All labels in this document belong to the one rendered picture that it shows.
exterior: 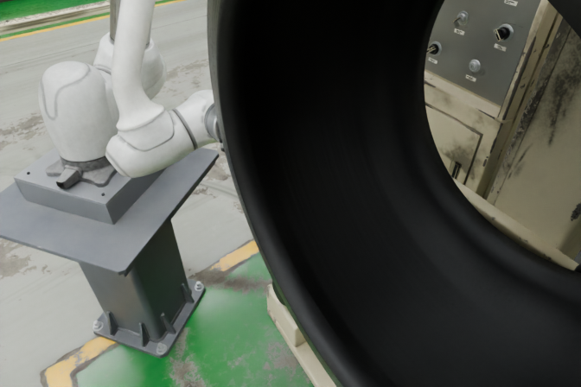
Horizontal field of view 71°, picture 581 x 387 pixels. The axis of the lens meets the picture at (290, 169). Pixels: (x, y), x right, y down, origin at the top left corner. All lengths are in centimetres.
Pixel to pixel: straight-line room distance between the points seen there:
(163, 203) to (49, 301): 90
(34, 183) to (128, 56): 52
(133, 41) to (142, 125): 16
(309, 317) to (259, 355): 109
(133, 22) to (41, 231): 61
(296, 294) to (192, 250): 141
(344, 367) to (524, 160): 40
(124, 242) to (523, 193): 87
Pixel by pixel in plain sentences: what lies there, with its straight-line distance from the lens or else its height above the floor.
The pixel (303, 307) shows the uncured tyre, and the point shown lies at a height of 99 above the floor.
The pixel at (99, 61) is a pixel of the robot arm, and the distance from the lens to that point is 121.
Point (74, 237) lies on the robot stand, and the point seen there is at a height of 65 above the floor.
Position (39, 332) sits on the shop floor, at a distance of 187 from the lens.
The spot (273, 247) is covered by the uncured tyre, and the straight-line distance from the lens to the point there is 51.
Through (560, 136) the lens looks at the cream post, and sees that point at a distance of 65.
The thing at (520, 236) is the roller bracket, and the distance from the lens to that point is 72.
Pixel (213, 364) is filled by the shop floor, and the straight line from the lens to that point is 159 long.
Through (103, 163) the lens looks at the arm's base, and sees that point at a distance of 116.
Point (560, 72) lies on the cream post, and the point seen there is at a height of 119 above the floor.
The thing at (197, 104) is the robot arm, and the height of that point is 98.
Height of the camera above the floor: 141
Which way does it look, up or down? 39 degrees down
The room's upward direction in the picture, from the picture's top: straight up
